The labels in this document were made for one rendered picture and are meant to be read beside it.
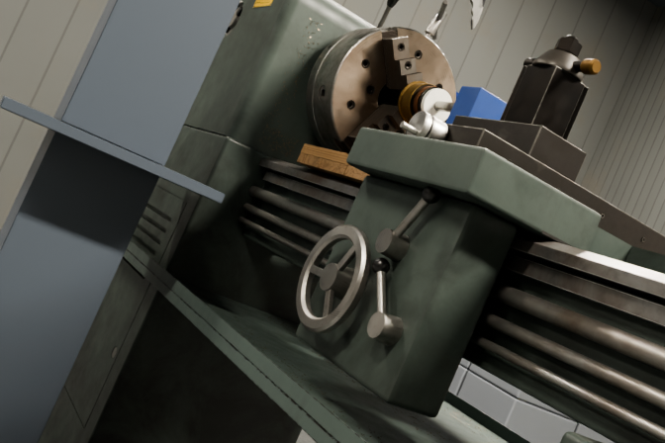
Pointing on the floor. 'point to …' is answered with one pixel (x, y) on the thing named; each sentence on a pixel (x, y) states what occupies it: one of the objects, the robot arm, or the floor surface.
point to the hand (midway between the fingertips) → (443, 12)
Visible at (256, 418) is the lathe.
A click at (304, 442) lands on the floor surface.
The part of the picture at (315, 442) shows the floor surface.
